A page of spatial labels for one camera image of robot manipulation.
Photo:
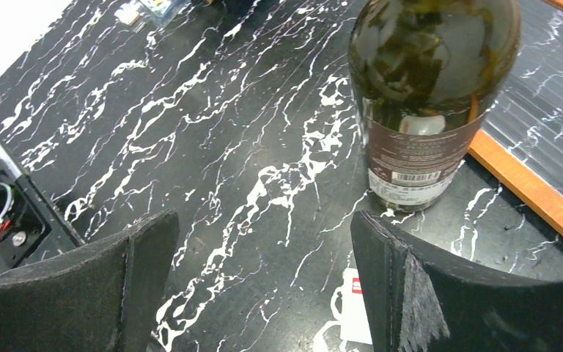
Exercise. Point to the dark wine bottle brown label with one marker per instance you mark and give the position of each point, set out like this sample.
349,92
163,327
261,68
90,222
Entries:
424,75

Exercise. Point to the orange wooden shelf rack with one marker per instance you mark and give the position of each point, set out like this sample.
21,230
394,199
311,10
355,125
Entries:
521,142

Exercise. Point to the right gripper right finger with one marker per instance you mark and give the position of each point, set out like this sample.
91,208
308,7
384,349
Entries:
420,297

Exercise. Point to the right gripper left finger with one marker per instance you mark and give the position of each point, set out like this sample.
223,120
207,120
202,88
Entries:
102,296

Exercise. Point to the white small box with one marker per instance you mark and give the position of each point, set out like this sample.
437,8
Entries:
347,305

